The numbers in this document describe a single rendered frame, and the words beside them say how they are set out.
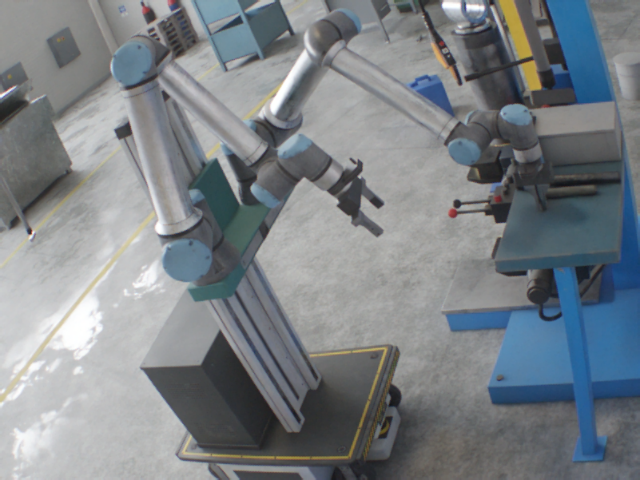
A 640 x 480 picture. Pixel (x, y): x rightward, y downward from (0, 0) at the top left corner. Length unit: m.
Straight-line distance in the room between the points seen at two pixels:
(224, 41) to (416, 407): 8.34
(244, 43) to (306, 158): 8.77
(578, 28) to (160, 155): 1.63
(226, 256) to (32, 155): 7.95
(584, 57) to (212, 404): 2.04
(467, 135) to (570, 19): 0.87
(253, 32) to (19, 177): 4.22
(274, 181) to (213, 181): 0.61
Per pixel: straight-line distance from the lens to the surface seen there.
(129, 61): 1.81
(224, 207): 2.54
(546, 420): 2.94
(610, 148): 2.38
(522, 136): 2.04
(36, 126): 10.09
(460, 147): 1.97
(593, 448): 2.72
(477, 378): 3.23
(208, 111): 1.99
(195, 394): 2.78
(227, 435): 2.93
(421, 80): 5.80
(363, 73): 2.04
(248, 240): 2.35
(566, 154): 2.41
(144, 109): 1.85
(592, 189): 2.21
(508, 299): 3.37
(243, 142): 2.02
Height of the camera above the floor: 2.22
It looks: 29 degrees down
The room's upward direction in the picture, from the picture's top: 25 degrees counter-clockwise
